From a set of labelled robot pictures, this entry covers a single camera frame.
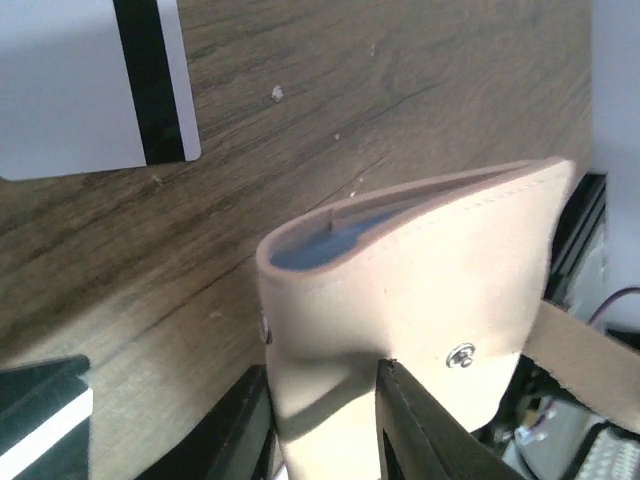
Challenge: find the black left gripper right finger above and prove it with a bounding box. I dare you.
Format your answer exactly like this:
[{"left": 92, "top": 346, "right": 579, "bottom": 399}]
[{"left": 375, "top": 359, "right": 521, "bottom": 480}]

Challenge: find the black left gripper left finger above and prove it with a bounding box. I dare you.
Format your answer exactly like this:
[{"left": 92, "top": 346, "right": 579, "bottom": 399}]
[{"left": 164, "top": 365, "right": 275, "bottom": 480}]

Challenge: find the beige leather card holder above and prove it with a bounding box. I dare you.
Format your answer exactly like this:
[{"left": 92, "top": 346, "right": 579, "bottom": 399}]
[{"left": 255, "top": 157, "right": 574, "bottom": 479}]

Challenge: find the black card near gripper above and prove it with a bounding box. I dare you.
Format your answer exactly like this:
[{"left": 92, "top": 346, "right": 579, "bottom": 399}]
[{"left": 1, "top": 355, "right": 94, "bottom": 479}]

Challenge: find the white magnetic stripe card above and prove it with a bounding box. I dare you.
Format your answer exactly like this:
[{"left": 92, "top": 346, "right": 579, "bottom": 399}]
[{"left": 1, "top": 1, "right": 201, "bottom": 181}]

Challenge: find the black front frame rail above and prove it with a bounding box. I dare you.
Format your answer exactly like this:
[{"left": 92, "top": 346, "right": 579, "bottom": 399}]
[{"left": 544, "top": 173, "right": 606, "bottom": 306}]

